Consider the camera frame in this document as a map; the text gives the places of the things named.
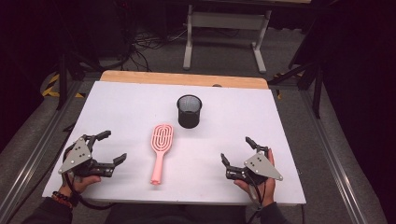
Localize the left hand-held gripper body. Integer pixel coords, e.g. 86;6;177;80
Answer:
58;133;115;179

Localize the white-legged desk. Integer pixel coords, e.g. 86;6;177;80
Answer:
182;0;312;75

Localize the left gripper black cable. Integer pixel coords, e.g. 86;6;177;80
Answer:
62;146;118;211

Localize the pink hairbrush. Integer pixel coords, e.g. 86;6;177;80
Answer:
149;123;175;187

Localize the beaded bracelet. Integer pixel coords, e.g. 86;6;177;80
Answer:
50;190;75;208

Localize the dark curtain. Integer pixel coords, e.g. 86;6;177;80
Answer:
0;0;66;153
306;0;396;223

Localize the bundle of black floor cables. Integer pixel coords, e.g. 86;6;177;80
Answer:
122;27;188;73

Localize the metal floor rail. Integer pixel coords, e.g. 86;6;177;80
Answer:
299;89;372;224
0;79;82;220

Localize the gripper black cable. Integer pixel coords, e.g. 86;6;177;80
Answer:
62;146;118;211
246;178;267;224

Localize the wooden table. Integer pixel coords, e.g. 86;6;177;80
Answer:
100;70;269;91

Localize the white table cover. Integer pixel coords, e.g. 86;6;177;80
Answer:
41;80;306;206

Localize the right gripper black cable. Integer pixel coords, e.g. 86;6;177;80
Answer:
246;178;267;224

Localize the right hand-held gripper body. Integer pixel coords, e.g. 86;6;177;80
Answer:
225;144;284;187

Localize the black mesh cup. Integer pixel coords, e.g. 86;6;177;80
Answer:
176;94;203;130

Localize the person's right hand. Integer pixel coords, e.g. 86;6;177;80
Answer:
233;148;277;207

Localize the black tripod stand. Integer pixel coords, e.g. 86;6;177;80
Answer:
55;50;106;111
267;60;325;119

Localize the person's dark clothing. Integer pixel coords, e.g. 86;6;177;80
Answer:
104;203;250;224

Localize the yellow-black floor tape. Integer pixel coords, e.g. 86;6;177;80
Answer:
273;73;304;101

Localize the person's left hand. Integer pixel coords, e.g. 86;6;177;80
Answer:
59;175;103;198

